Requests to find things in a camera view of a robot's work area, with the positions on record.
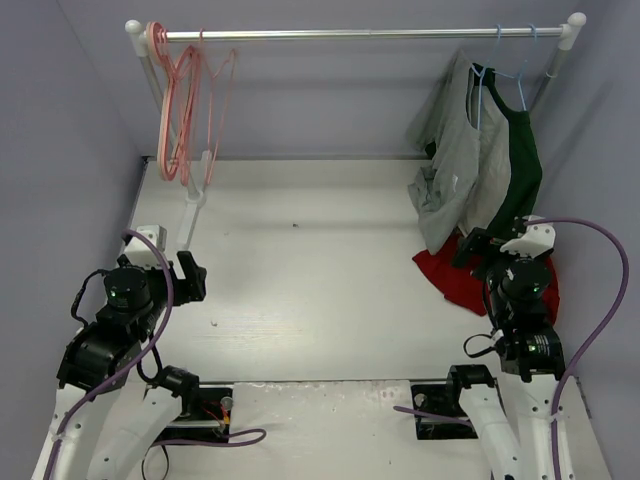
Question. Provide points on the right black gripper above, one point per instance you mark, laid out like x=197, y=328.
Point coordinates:
x=480, y=245

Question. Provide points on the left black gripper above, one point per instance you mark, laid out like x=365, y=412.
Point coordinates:
x=185, y=281

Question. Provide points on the red t-shirt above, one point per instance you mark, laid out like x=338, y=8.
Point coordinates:
x=465, y=285

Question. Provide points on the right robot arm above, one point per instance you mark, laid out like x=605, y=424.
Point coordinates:
x=517, y=419

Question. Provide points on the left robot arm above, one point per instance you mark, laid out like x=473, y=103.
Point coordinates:
x=96, y=364

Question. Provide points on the grey t-shirt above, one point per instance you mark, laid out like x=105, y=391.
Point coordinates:
x=464, y=135

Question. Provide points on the green t-shirt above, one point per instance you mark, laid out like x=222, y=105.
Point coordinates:
x=520, y=170

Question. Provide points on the pink hanger bundle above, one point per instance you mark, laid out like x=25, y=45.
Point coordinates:
x=178, y=103

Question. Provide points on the blue hanger left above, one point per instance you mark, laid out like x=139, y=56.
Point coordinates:
x=482, y=73

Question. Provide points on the blue hanger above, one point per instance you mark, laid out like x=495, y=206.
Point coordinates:
x=519, y=75
x=482, y=73

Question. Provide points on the blue hanger right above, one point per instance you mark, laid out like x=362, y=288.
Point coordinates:
x=519, y=75

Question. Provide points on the metal clothes rack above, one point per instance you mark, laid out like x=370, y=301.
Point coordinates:
x=312, y=94

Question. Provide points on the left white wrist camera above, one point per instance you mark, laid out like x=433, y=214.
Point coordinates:
x=139, y=254

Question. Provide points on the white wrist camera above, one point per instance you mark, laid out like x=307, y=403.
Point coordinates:
x=535, y=237
x=139, y=254

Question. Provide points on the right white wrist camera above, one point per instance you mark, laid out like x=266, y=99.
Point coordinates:
x=535, y=237

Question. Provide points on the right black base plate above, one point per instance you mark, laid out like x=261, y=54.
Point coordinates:
x=446, y=422

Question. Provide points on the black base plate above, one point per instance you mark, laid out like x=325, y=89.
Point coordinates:
x=208, y=419
x=446, y=422

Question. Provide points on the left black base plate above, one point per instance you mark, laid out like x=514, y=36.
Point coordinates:
x=208, y=419

